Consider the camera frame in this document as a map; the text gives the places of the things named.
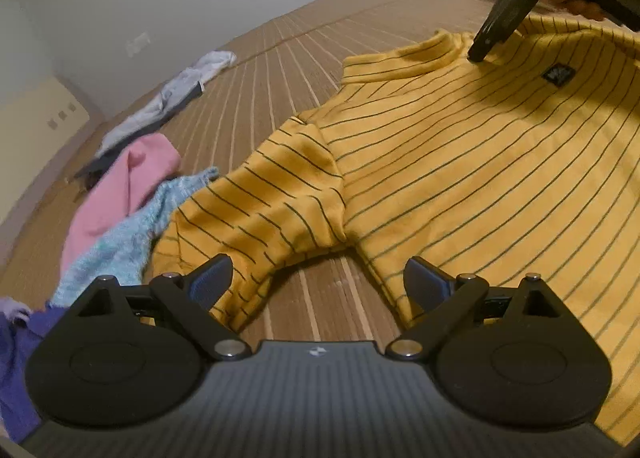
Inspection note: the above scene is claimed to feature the purple garment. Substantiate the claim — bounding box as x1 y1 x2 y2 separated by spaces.
1 304 66 442

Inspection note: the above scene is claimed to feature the white grey navy garment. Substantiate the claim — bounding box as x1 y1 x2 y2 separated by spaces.
73 51 236 182

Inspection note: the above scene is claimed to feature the cream bed headboard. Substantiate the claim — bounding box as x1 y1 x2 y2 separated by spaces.
0 74 106 259

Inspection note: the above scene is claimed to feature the lilac garment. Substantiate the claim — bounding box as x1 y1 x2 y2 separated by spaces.
0 296 32 326

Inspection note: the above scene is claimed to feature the yellow striped shirt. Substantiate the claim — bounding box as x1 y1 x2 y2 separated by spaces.
152 17 639 442

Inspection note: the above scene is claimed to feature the bamboo bed mat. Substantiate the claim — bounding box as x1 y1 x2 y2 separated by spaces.
0 0 501 354

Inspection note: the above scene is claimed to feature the double wall switch plate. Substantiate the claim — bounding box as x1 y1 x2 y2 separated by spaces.
126 32 151 58

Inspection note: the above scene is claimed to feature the light blue knit garment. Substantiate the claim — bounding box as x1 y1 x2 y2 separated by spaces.
50 166 219 308

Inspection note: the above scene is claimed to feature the pink sweater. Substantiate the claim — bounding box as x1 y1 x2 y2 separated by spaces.
60 133 181 276

